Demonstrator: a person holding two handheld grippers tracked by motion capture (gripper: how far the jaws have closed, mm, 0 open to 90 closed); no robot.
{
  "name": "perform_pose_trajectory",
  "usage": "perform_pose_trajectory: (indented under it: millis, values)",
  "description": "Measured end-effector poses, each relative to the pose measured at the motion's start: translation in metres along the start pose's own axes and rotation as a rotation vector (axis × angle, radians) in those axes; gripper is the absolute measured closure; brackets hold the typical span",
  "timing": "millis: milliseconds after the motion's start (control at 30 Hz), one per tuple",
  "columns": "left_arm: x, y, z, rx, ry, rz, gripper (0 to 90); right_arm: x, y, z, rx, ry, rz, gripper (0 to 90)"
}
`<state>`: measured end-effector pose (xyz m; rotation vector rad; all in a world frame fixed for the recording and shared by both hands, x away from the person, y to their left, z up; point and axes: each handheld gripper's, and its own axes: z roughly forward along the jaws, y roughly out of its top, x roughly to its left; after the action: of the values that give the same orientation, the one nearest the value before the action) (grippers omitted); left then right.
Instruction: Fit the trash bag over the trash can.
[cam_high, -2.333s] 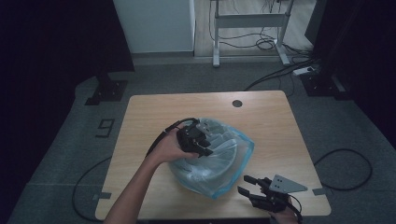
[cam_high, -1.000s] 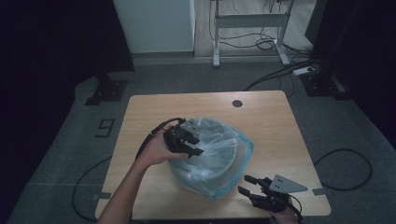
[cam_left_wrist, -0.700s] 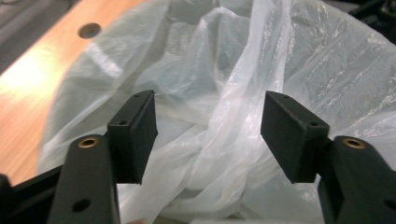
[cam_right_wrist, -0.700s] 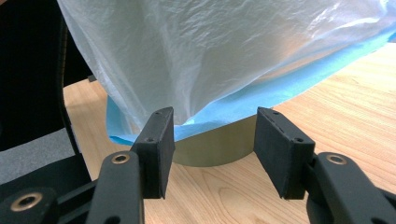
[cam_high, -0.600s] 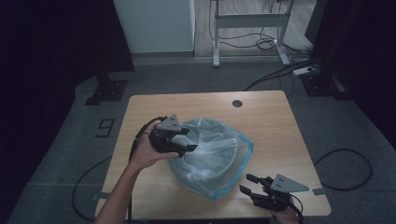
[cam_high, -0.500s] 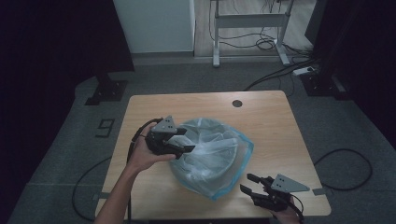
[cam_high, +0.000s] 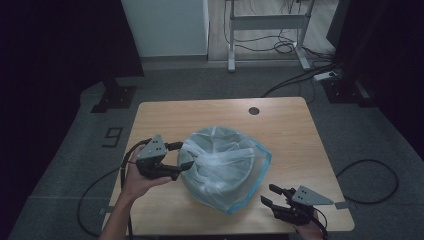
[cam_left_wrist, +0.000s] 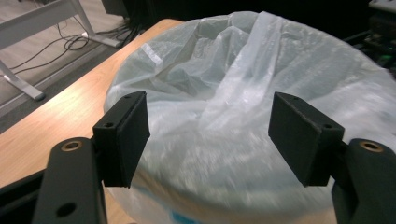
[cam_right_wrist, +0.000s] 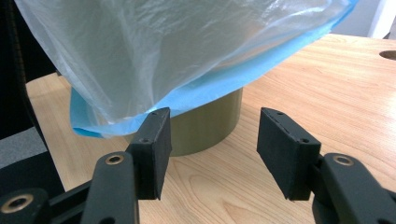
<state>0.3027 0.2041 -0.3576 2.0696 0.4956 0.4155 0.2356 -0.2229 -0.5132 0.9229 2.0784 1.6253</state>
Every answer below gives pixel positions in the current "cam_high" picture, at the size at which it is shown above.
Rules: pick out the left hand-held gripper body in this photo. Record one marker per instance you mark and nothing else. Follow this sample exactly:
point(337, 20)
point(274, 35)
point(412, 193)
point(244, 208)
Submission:
point(151, 153)

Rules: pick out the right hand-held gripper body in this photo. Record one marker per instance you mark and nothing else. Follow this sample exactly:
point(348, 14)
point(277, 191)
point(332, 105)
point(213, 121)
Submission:
point(306, 197)

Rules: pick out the green plastic bin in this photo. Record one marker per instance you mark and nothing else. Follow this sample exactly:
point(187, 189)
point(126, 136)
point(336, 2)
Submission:
point(182, 157)

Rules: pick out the white bag with blue band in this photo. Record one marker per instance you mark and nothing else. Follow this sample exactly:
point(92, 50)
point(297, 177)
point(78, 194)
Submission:
point(233, 186)

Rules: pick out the person's right hand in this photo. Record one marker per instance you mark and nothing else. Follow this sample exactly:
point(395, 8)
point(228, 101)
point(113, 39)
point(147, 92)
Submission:
point(310, 231)

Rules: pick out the person's left hand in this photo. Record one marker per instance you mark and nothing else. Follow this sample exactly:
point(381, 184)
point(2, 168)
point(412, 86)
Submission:
point(135, 185)

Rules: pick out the grey tape piece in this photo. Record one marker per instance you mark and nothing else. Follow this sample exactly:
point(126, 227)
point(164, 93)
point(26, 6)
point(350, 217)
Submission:
point(106, 210)
point(341, 205)

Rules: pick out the black stand base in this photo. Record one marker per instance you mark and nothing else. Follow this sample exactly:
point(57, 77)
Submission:
point(115, 96)
point(343, 91)

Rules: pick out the white cabinet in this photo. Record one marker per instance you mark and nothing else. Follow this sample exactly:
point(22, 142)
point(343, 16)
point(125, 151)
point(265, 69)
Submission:
point(166, 26)

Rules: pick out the white power strip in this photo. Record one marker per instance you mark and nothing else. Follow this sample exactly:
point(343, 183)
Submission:
point(325, 76)

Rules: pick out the dark curtain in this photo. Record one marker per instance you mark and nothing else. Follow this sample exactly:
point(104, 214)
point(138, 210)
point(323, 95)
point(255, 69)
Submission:
point(50, 50)
point(393, 50)

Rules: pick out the white metal desk frame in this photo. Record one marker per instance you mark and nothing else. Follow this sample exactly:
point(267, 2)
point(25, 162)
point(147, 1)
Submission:
point(266, 22)

